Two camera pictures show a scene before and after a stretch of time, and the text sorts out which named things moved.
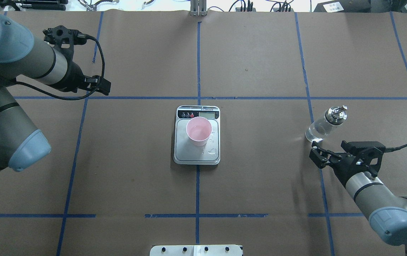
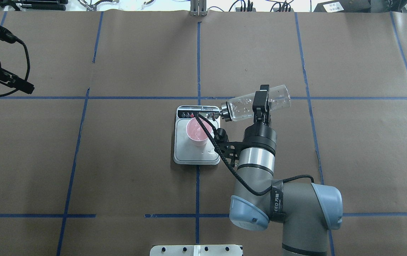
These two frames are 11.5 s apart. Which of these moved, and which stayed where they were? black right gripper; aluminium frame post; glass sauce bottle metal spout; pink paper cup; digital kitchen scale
Moved: black right gripper; glass sauce bottle metal spout
Stayed: digital kitchen scale; pink paper cup; aluminium frame post
